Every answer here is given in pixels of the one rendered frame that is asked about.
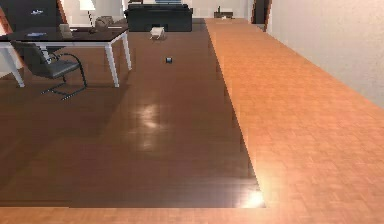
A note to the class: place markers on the small blue black cube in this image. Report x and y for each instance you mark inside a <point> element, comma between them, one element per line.
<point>169,60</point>

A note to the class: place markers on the small white stool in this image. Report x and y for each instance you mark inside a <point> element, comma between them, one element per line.
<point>157,32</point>

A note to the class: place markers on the black sofa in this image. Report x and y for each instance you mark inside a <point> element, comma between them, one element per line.
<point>159,17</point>

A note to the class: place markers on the low dark side table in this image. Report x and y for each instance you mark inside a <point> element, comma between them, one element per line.
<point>223,14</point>

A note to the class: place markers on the dark brown room door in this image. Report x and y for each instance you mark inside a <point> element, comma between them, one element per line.
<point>261,11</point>

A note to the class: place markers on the beige bag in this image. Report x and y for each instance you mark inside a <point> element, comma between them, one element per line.
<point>103,23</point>

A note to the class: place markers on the white table lamp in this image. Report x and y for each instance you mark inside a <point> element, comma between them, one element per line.
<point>88,10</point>

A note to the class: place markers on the grey cantilever chair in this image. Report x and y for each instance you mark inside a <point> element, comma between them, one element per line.
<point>50,66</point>

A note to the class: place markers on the beige box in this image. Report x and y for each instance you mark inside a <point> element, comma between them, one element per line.
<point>65,30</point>

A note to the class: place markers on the dark table with white legs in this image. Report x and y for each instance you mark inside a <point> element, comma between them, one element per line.
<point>56,36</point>

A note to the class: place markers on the blue book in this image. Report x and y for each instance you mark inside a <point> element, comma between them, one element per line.
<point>36,34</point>

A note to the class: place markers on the black television set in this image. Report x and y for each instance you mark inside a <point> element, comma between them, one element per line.
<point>31,13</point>

